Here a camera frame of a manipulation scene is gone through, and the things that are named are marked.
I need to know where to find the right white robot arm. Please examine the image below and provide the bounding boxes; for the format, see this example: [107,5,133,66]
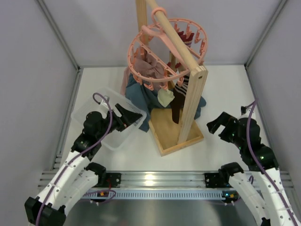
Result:
[206,112,301,226]

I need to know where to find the wooden hanging rack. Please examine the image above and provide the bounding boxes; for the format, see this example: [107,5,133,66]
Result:
[127,0,208,156]

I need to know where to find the aluminium mounting rail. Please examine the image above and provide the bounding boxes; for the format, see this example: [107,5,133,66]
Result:
[37,170,296,189]

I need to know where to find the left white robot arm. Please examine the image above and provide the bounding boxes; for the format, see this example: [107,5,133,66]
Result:
[24,104,142,226]

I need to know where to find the red purple striped sock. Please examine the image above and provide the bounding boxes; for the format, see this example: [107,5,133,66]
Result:
[177,31,194,47]

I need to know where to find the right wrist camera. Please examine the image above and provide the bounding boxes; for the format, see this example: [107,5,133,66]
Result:
[240,105,253,117]

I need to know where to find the blue cloth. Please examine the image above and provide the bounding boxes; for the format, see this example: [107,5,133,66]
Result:
[124,73,207,132]

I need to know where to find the pink cloth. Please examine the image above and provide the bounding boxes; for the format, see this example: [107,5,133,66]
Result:
[120,53,164,95]

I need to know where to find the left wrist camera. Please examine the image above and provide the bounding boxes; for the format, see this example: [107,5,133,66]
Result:
[101,95,110,108]

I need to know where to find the slotted cable duct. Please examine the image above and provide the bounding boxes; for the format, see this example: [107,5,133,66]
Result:
[82,190,239,200]

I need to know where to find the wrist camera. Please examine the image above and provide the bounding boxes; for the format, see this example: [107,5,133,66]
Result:
[101,95,110,108]
[240,105,253,117]

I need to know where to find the pink round clip hanger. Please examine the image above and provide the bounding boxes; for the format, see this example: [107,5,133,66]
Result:
[127,7,208,90]

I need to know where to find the brown striped sock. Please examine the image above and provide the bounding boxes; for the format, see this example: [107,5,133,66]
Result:
[170,75,190,124]

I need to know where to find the white plastic basket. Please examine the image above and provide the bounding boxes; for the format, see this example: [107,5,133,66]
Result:
[71,86,148,151]

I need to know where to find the pale green sock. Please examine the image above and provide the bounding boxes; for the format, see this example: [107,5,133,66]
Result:
[157,88,174,107]

